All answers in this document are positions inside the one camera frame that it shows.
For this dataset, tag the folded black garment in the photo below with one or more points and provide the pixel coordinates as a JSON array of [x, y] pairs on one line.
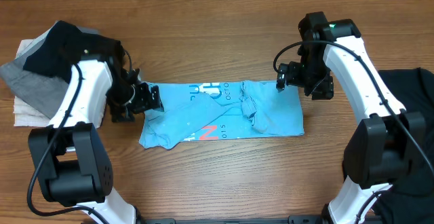
[[64, 46]]

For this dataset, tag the light blue t-shirt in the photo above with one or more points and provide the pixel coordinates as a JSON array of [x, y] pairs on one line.
[[222, 111]]

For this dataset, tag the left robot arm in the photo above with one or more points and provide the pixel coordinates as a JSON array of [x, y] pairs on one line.
[[73, 171]]

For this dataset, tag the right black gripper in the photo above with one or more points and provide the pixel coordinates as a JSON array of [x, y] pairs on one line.
[[325, 87]]

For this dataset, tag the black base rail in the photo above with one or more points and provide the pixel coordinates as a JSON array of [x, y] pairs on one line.
[[230, 220]]

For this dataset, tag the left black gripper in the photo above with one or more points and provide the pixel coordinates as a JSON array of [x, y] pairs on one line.
[[144, 100]]

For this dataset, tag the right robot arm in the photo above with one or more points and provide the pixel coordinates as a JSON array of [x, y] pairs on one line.
[[387, 143]]

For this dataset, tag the folded white garment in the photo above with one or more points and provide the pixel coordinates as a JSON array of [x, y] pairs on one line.
[[27, 116]]

